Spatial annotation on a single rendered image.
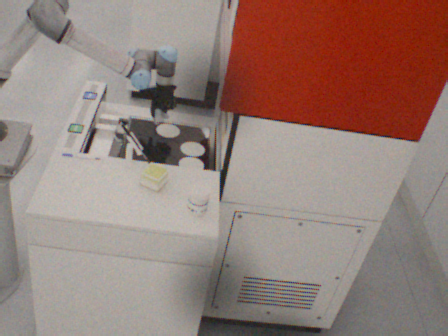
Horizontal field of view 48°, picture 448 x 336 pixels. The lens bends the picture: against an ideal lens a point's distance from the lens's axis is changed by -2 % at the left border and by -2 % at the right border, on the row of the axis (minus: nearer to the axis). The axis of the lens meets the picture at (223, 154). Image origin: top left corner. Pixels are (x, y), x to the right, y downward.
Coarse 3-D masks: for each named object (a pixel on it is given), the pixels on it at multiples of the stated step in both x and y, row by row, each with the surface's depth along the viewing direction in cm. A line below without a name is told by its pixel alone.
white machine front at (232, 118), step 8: (224, 112) 211; (224, 120) 206; (232, 120) 178; (232, 128) 180; (224, 136) 196; (232, 136) 182; (224, 144) 192; (232, 144) 184; (224, 152) 188; (224, 160) 188; (224, 168) 191; (224, 176) 193; (224, 184) 195
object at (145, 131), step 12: (132, 120) 221; (144, 120) 223; (132, 132) 214; (144, 132) 216; (156, 132) 217; (180, 132) 220; (192, 132) 222; (204, 132) 223; (144, 144) 209; (156, 144) 210; (168, 144) 212; (180, 144) 213; (204, 144) 216; (132, 156) 201; (156, 156) 204; (168, 156) 205; (180, 156) 206; (192, 156) 208; (204, 156) 209; (204, 168) 202
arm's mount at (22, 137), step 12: (0, 120) 206; (12, 132) 202; (24, 132) 204; (0, 144) 195; (12, 144) 197; (24, 144) 201; (0, 156) 190; (12, 156) 191; (0, 168) 188; (12, 168) 191
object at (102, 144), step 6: (96, 138) 210; (102, 138) 210; (108, 138) 211; (114, 138) 216; (96, 144) 206; (102, 144) 207; (108, 144) 208; (90, 150) 203; (96, 150) 203; (102, 150) 204; (108, 150) 205; (108, 156) 204
